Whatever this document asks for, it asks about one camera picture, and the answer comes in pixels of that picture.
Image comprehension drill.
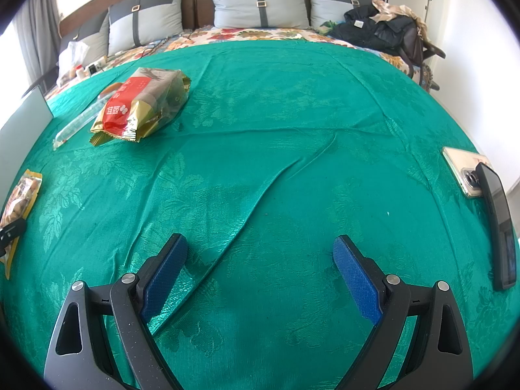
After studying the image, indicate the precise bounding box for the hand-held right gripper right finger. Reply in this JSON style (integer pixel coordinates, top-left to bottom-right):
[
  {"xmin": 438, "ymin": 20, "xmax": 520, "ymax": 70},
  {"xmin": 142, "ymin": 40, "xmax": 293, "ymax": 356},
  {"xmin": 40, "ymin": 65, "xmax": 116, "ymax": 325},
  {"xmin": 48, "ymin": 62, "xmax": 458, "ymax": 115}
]
[{"xmin": 332, "ymin": 235, "xmax": 474, "ymax": 390}]

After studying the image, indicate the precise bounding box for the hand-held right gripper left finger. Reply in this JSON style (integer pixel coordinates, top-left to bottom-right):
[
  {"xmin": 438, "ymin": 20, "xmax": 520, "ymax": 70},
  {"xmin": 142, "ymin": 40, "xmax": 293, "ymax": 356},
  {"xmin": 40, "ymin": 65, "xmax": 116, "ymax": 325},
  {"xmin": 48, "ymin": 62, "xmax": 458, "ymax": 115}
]
[{"xmin": 44, "ymin": 233, "xmax": 189, "ymax": 390}]

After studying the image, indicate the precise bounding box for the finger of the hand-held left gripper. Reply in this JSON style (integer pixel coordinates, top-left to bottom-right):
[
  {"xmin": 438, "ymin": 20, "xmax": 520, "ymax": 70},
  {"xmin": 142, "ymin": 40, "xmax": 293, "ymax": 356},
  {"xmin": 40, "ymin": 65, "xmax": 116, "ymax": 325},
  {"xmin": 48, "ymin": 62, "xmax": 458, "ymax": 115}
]
[{"xmin": 0, "ymin": 217, "xmax": 23, "ymax": 258}]

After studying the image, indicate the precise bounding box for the yellow peanut snack packet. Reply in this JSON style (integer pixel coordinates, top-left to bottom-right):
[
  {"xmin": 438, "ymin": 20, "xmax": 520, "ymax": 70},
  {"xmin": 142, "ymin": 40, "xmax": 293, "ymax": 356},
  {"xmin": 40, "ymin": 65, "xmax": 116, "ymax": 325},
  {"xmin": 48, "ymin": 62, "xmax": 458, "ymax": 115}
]
[{"xmin": 0, "ymin": 169, "xmax": 43, "ymax": 281}]

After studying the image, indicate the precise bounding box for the clear long snack packet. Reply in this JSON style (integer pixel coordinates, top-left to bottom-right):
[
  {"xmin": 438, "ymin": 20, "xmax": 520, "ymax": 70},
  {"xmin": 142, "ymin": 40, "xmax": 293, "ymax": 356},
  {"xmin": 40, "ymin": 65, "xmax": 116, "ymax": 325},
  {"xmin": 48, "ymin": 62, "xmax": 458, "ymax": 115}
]
[{"xmin": 53, "ymin": 82, "xmax": 123, "ymax": 152}]

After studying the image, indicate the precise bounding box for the green patterned tablecloth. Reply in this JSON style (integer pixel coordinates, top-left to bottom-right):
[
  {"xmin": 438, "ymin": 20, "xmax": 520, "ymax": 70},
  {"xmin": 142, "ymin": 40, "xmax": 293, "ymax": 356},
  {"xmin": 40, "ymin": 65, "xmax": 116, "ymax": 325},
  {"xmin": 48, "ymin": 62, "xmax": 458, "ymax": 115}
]
[{"xmin": 0, "ymin": 38, "xmax": 520, "ymax": 390}]

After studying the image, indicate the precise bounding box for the black phone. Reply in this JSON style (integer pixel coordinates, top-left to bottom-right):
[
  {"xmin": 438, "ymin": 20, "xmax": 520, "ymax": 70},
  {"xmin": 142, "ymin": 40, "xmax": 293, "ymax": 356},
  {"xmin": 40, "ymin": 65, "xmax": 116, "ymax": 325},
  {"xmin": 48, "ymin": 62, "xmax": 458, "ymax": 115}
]
[{"xmin": 474, "ymin": 162, "xmax": 517, "ymax": 291}]

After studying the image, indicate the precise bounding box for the beige phone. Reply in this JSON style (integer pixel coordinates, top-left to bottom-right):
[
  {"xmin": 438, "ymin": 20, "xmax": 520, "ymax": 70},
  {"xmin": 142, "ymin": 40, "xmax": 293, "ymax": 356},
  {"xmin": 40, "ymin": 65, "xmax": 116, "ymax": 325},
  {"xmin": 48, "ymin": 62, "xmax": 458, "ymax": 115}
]
[{"xmin": 442, "ymin": 146, "xmax": 494, "ymax": 199}]

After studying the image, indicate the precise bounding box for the red gold snack packet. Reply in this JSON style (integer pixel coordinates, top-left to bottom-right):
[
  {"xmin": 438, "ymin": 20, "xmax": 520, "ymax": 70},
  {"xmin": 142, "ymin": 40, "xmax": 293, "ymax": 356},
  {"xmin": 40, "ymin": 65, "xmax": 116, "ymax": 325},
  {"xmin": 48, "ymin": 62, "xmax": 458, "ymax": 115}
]
[{"xmin": 89, "ymin": 67, "xmax": 191, "ymax": 147}]

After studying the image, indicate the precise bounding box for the clear plastic bag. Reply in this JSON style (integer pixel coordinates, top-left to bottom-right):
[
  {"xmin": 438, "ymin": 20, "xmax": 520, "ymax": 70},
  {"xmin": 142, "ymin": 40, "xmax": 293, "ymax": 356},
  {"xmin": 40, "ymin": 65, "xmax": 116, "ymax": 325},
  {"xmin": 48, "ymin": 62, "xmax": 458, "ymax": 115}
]
[{"xmin": 57, "ymin": 41, "xmax": 90, "ymax": 84}]

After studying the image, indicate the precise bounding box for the grey curtain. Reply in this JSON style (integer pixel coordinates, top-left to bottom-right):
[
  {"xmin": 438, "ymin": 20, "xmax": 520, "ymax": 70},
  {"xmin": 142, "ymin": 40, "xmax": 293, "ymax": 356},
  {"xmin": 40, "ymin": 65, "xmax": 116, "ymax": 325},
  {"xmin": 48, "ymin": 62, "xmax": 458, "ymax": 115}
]
[{"xmin": 12, "ymin": 0, "xmax": 61, "ymax": 90}]

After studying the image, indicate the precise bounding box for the grey two-tone cushion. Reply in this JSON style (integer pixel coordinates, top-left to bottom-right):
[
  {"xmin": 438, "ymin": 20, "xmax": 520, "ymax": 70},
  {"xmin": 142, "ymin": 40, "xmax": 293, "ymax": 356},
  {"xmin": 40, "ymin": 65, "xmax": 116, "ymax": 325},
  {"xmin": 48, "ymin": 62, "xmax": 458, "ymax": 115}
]
[
  {"xmin": 305, "ymin": 0, "xmax": 384, "ymax": 29},
  {"xmin": 108, "ymin": 0, "xmax": 185, "ymax": 58},
  {"xmin": 206, "ymin": 0, "xmax": 311, "ymax": 30},
  {"xmin": 59, "ymin": 12, "xmax": 110, "ymax": 66}
]

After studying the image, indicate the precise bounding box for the dark chair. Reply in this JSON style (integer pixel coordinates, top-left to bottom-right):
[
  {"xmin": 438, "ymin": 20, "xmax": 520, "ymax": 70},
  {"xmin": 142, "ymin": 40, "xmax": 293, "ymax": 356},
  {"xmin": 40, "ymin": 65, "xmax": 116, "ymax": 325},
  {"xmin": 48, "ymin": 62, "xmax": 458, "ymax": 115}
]
[{"xmin": 406, "ymin": 41, "xmax": 448, "ymax": 90}]

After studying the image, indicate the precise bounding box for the brown bag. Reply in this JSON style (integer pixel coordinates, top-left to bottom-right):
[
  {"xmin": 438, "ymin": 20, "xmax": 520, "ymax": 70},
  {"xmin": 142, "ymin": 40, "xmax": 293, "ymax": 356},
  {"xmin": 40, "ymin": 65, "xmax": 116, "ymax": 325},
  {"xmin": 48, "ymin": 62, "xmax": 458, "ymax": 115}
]
[{"xmin": 400, "ymin": 20, "xmax": 425, "ymax": 66}]

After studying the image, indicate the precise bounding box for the black jacket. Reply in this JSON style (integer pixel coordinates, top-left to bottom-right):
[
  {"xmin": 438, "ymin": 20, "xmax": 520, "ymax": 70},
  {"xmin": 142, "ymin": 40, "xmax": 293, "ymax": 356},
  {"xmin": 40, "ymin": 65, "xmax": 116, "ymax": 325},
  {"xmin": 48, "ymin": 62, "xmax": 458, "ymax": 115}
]
[{"xmin": 327, "ymin": 5, "xmax": 421, "ymax": 49}]

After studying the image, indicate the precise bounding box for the floral sofa cover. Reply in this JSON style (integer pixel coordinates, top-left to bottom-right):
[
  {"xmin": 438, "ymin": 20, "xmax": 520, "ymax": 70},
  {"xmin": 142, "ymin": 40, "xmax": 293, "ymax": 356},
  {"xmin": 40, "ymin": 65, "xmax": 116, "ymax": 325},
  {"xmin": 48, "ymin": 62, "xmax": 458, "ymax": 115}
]
[{"xmin": 45, "ymin": 26, "xmax": 411, "ymax": 102}]

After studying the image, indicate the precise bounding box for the beige cloth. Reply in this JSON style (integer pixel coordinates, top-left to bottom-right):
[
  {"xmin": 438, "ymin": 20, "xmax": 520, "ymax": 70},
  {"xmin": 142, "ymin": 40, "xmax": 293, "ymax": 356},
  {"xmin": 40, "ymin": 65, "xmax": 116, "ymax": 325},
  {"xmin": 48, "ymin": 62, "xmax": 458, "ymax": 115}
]
[{"xmin": 371, "ymin": 0, "xmax": 429, "ymax": 43}]

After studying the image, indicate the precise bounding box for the black cable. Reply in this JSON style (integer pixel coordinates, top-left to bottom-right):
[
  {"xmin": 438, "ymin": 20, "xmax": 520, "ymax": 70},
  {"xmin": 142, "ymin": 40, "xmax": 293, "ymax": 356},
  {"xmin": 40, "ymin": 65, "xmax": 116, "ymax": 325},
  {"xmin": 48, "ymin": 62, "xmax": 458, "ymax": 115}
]
[{"xmin": 138, "ymin": 41, "xmax": 171, "ymax": 55}]

